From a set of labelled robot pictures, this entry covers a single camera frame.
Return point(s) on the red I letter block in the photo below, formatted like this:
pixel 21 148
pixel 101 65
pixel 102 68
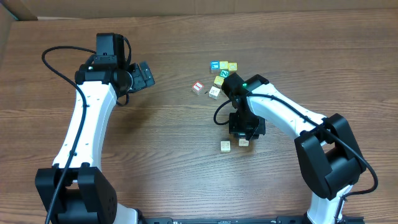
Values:
pixel 197 88

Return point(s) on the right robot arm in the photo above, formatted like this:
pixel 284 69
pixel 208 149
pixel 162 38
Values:
pixel 328 155

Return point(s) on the pale yellow block top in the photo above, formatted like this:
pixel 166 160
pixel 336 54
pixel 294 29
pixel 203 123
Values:
pixel 224 65

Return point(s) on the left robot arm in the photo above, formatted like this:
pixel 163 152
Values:
pixel 74 189

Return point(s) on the blue letter block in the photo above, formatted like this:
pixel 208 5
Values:
pixel 214 66

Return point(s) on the green Z letter block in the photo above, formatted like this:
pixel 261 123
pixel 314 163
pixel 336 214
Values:
pixel 224 73

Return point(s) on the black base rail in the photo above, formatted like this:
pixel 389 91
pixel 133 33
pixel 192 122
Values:
pixel 224 220

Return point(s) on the white picture block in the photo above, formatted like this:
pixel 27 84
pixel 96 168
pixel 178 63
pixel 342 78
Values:
pixel 214 92

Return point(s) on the red Q letter block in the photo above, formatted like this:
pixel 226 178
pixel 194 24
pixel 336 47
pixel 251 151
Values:
pixel 243 142

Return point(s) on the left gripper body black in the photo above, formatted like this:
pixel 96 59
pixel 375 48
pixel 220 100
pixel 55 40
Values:
pixel 138 82

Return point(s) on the white dotted wooden block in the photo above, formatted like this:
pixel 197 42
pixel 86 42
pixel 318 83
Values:
pixel 225 146

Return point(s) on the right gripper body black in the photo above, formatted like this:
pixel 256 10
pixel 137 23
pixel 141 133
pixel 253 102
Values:
pixel 244 122

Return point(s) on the yellow block top right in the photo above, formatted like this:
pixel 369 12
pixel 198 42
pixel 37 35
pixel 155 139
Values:
pixel 232 67

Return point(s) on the yellow block middle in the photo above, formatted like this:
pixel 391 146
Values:
pixel 218 81

